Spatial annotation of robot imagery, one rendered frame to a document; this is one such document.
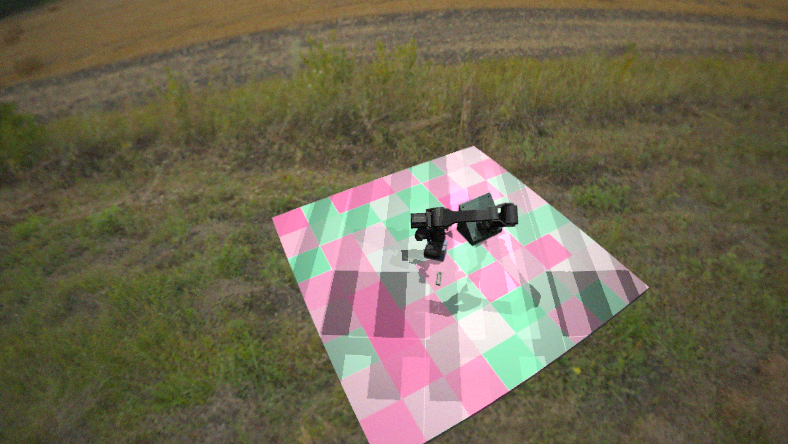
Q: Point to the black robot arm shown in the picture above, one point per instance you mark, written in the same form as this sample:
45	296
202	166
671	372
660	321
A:
489	220

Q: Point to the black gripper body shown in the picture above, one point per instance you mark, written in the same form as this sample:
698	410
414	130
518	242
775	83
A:
434	249

